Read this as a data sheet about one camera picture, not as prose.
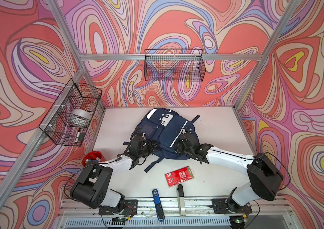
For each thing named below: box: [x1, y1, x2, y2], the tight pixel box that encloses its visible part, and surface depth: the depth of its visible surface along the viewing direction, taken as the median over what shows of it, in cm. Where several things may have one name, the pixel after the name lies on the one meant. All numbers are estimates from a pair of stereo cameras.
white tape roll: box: [68, 108, 92, 127], surface depth 74 cm
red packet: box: [164, 166, 194, 188], surface depth 85 cm
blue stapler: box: [151, 188, 166, 223], surface depth 74 cm
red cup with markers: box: [81, 150, 107, 167], surface depth 80 cm
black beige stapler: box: [176, 184, 187, 218], surface depth 74 cm
